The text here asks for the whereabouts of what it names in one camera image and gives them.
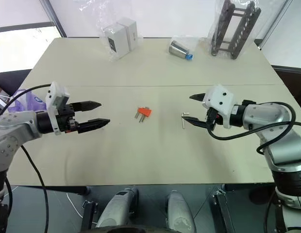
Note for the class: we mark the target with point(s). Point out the clear bag around boxes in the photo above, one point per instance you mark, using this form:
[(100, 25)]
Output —
[(104, 14)]

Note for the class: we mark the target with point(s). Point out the orange plug with pins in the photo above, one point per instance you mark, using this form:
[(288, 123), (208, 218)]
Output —
[(145, 111)]

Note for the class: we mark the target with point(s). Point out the black table leg bracket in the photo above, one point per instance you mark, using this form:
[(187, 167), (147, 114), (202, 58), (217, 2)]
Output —
[(88, 213), (223, 211)]

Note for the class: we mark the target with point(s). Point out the dark brown slotted rack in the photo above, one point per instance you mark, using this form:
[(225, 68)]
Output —
[(240, 31)]

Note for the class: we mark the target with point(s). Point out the dark seat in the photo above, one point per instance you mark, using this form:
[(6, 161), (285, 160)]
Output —
[(9, 78)]

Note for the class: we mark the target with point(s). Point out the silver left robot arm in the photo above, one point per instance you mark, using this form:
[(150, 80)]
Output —
[(14, 136)]

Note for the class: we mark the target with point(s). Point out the small metal hex key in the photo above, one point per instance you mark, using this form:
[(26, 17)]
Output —
[(184, 124)]

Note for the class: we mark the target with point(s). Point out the small blue cap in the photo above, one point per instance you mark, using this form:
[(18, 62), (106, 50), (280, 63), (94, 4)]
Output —
[(189, 57)]

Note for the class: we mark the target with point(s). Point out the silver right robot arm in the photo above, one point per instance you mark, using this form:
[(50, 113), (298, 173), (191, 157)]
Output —
[(262, 114)]

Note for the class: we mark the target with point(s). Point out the grey window frame post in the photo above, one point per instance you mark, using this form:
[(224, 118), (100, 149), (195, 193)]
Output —
[(54, 18)]

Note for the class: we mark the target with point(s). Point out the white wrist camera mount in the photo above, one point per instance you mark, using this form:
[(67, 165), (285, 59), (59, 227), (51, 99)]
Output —
[(219, 97), (54, 93)]

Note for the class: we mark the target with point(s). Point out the clear bag around cup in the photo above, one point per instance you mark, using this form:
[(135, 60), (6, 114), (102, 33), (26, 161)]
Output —
[(194, 44)]

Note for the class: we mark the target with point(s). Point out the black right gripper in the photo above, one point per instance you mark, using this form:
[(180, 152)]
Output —
[(212, 116)]

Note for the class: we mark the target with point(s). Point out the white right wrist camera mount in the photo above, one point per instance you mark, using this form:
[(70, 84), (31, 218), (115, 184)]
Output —
[(219, 97)]

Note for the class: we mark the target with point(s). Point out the purple plastic bag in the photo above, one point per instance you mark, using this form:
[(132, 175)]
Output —
[(26, 100)]

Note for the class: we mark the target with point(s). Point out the white box with dark label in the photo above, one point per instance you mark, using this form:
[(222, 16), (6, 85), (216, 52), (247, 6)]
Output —
[(115, 41)]

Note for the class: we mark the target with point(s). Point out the shiny metal cup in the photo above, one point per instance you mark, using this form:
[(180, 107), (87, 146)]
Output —
[(178, 48)]

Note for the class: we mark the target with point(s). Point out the plain white box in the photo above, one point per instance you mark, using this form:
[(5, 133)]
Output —
[(131, 31)]

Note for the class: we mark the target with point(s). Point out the clear bag around rack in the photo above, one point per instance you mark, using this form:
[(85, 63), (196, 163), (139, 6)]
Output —
[(267, 21)]

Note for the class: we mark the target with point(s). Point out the grey rounded shell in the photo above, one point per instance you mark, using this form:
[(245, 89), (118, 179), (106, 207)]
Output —
[(179, 213), (116, 211)]

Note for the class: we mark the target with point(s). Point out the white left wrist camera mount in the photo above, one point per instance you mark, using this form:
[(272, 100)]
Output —
[(54, 93)]

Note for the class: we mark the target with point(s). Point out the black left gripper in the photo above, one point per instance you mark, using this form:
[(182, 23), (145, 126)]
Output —
[(65, 114)]

